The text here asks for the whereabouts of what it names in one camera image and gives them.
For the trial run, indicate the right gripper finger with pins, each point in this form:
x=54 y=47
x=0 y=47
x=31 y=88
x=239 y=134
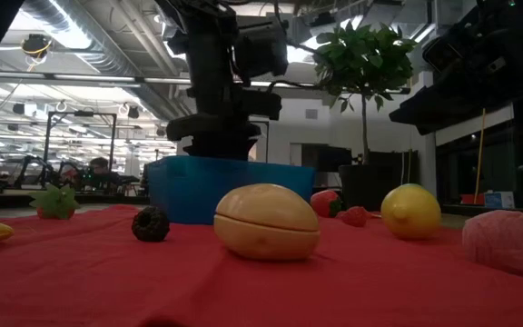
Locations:
x=443 y=102
x=461 y=120

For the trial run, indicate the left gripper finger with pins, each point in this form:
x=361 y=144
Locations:
x=220 y=147

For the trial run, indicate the yellow toy lemon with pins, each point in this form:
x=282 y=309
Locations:
x=410 y=213

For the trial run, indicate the big red toy fruit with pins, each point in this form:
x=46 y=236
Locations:
x=325 y=203

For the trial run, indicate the red toy raspberry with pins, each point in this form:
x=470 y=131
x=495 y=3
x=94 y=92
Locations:
x=354 y=217

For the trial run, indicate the toy strawberry with green leaves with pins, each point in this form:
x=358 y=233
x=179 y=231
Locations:
x=55 y=202

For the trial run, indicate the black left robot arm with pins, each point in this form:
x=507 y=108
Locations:
x=216 y=45

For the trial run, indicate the blue plastic tupperware container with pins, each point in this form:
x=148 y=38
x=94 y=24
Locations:
x=184 y=191

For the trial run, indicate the red bin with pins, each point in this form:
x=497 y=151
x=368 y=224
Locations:
x=472 y=200

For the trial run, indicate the tan toy potato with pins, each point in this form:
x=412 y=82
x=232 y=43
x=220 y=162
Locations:
x=266 y=222

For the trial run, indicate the blue and white box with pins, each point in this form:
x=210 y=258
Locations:
x=500 y=200

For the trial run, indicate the green artificial plant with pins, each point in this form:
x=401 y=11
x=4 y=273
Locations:
x=361 y=59

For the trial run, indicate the dark toy blackberry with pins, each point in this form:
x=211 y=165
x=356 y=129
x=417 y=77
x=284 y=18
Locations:
x=150 y=224

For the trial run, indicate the dark cabinet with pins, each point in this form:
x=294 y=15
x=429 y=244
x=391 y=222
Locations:
x=329 y=159

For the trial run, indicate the black plant pot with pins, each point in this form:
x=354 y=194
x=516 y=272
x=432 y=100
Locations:
x=361 y=186

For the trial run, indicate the long ceiling light strip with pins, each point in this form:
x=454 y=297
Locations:
x=107 y=78

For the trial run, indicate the person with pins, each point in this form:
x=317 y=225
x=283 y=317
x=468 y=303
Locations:
x=100 y=169

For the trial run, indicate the pink toy peach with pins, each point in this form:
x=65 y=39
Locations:
x=502 y=243

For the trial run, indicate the red cloth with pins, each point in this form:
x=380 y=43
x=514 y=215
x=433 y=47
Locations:
x=107 y=281

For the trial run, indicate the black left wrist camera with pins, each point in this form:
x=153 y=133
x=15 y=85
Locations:
x=261 y=50

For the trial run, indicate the black rig frame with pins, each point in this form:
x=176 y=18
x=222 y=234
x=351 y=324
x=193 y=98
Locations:
x=80 y=113

